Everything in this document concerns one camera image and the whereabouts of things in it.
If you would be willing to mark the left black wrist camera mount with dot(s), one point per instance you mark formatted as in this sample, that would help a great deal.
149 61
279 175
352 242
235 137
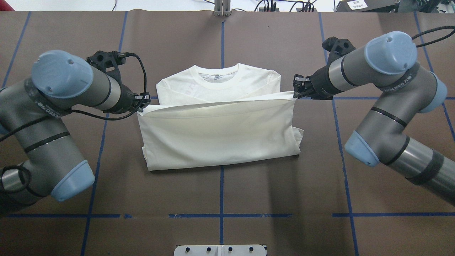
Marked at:
108 63

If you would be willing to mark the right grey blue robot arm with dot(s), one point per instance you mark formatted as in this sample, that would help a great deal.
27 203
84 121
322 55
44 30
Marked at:
390 63

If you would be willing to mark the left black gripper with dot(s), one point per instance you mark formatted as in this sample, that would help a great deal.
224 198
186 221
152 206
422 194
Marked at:
125 100

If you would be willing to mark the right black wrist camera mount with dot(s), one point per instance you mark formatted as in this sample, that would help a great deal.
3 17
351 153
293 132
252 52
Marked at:
337 48

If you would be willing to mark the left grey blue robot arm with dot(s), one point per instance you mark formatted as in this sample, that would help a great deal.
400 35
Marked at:
32 111

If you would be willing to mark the aluminium frame post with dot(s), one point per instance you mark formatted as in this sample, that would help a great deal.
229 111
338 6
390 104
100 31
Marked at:
222 8

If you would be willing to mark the cream long-sleeve printed shirt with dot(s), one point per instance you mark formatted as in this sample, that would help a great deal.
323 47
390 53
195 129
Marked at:
211 117

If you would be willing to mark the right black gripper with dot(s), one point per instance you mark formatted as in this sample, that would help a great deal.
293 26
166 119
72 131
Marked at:
320 84

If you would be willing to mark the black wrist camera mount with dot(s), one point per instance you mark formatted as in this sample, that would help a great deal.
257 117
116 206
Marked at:
337 48
108 63

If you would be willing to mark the white mast base plate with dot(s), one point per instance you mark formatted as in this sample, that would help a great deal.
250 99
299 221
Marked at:
222 250

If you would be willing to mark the black box white label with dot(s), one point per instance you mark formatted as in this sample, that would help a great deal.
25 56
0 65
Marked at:
375 6

